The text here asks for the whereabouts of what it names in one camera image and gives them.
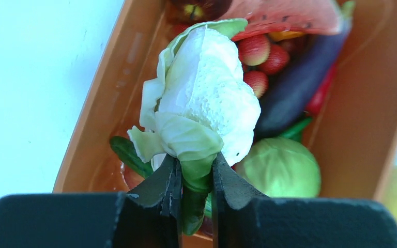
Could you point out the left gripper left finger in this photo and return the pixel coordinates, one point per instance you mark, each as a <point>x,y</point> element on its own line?
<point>147,216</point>

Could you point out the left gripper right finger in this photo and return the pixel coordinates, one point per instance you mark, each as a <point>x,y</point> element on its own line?
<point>242,216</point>

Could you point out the white toy cauliflower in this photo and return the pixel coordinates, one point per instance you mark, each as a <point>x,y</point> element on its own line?
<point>197,107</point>

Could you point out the green toy cabbage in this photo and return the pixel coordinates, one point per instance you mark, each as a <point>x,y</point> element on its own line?
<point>281,167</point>

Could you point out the green toy cucumber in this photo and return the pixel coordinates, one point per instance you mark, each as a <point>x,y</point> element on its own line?
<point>126,152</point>

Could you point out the red toy chili pepper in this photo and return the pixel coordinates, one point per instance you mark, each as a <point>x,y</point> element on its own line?
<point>314,107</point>

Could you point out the toy strawberry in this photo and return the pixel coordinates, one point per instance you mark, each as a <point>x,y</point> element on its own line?
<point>258,81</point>
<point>276,61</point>
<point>254,50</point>

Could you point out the orange plastic bin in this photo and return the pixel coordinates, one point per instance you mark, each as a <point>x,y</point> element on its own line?
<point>354,138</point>

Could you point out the purple toy eggplant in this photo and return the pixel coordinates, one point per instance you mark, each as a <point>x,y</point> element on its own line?
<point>297,84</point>

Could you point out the toy watermelon slice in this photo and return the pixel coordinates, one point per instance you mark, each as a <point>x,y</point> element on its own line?
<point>308,16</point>

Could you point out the dark red toy apple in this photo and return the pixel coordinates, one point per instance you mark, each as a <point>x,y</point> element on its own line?
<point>200,10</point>

